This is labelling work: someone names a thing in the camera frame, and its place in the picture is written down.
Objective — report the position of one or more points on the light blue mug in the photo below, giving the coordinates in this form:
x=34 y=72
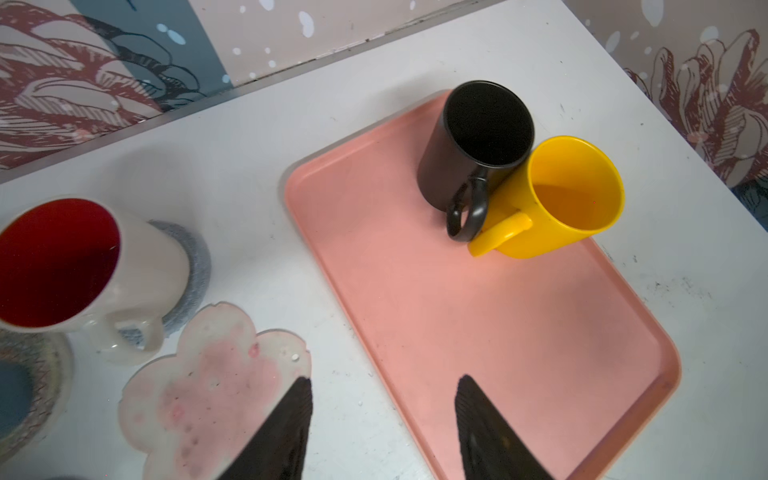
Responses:
x=16 y=395

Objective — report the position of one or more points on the pink rectangular tray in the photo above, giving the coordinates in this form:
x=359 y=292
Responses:
x=561 y=344

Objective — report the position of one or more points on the blue woven round coaster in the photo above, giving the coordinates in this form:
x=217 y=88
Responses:
x=200 y=268

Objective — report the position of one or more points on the beige woven round coaster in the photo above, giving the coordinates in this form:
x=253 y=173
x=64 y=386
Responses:
x=49 y=358

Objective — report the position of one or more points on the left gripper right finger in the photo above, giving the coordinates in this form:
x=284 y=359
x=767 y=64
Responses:
x=490 y=449

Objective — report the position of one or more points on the black mug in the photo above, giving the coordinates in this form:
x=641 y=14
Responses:
x=483 y=133

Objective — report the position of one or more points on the pink flower resin coaster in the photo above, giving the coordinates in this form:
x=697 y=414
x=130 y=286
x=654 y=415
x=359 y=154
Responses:
x=193 y=412

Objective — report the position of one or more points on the white mug red inside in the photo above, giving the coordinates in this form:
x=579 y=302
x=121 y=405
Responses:
x=77 y=265

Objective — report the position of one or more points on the yellow mug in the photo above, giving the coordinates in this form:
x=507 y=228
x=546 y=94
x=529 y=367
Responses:
x=566 y=191

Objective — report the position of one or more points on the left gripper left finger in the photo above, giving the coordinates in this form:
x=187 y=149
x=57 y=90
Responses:
x=278 y=449

